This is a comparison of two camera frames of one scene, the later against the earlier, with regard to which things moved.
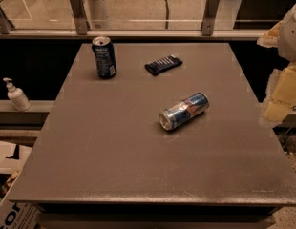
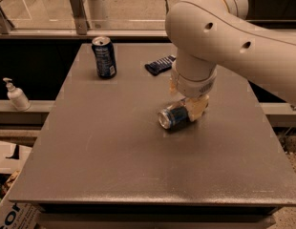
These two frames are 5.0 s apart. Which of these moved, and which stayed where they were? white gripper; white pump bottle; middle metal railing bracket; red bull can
Moved: white gripper
Stayed: middle metal railing bracket; red bull can; white pump bottle
